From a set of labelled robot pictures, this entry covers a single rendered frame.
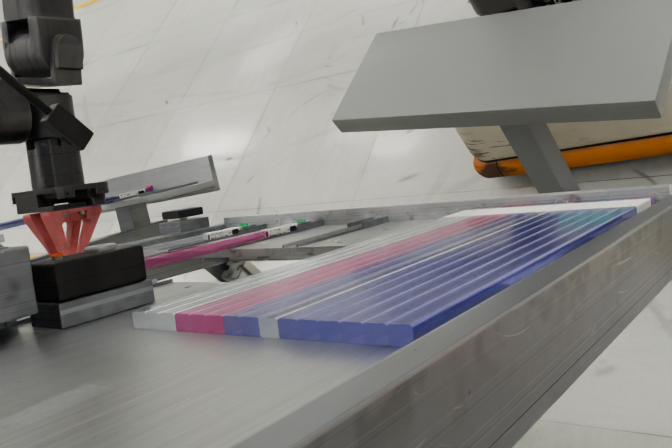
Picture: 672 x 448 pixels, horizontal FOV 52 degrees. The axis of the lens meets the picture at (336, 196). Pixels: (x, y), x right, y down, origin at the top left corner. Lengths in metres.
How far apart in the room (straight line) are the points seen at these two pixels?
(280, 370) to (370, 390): 0.09
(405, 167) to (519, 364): 1.75
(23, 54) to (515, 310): 0.65
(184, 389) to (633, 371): 1.27
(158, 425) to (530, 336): 0.18
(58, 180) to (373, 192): 1.37
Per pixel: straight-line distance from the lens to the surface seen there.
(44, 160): 0.84
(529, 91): 1.16
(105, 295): 0.53
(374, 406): 0.24
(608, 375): 1.53
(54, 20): 0.84
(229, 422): 0.27
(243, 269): 1.20
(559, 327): 0.40
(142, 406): 0.31
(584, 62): 1.16
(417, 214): 0.90
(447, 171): 1.99
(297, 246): 0.78
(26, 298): 0.52
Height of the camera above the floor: 1.36
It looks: 39 degrees down
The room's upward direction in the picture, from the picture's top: 42 degrees counter-clockwise
